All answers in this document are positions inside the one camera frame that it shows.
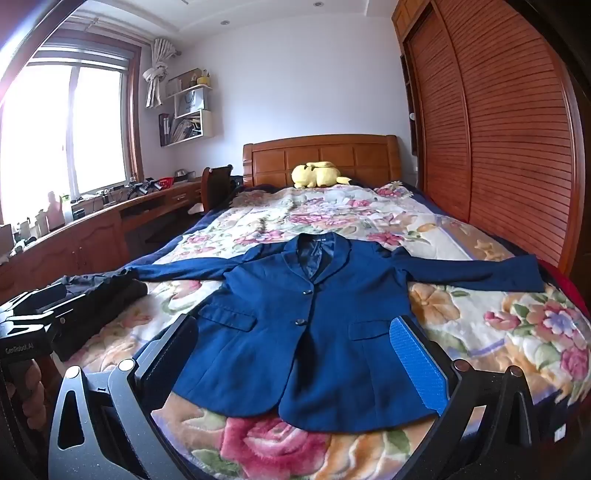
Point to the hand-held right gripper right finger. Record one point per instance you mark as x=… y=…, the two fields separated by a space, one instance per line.
x=415 y=360

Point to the navy blue suit jacket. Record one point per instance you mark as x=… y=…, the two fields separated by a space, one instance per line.
x=295 y=360

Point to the wooden framed window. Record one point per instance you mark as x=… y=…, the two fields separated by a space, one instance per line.
x=97 y=129

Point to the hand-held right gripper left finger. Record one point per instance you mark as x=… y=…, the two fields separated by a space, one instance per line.
x=173 y=350

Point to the floral blanket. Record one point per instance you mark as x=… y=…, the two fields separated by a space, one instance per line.
x=485 y=295

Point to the dark wooden chair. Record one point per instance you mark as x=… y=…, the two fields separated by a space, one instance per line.
x=217 y=184

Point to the wooden louvered wardrobe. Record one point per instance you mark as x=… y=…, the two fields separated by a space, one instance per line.
x=498 y=138

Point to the yellow plush toy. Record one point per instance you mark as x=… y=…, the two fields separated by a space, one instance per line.
x=316 y=175

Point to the red cloth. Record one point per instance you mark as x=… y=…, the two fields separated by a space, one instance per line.
x=568 y=286

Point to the person's left hand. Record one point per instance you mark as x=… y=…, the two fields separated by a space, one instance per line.
x=34 y=408

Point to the wooden bed headboard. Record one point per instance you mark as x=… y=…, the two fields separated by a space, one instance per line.
x=277 y=159

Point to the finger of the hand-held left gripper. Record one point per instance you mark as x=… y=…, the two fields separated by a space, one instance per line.
x=92 y=318
x=32 y=302

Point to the small yellow toy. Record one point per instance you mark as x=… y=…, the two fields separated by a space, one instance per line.
x=205 y=78

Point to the dark folded clothes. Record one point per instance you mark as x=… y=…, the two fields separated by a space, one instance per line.
x=92 y=282

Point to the tied white curtain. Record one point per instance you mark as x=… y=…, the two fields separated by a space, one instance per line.
x=154 y=76

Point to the red basket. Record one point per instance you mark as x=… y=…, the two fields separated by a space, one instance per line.
x=166 y=182

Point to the metal pot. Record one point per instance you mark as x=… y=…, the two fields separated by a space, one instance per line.
x=181 y=173

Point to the wooden desk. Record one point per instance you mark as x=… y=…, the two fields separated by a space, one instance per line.
x=92 y=230

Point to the white wall shelf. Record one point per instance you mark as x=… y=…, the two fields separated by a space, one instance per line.
x=207 y=124

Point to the white paper bag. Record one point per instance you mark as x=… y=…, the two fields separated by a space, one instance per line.
x=191 y=100

